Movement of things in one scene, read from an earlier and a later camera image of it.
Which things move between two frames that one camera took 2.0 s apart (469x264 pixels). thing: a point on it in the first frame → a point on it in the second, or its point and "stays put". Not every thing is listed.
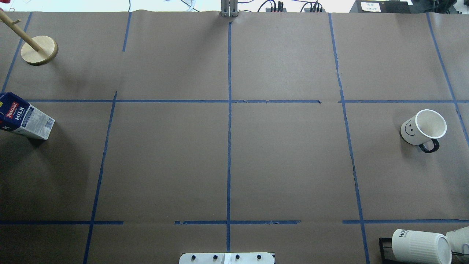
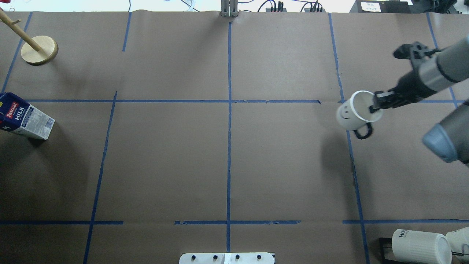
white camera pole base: (226, 258) stays put
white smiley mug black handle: (423, 129) → (354, 114)
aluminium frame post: (229, 8) stays put
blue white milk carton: (17, 115) stays put
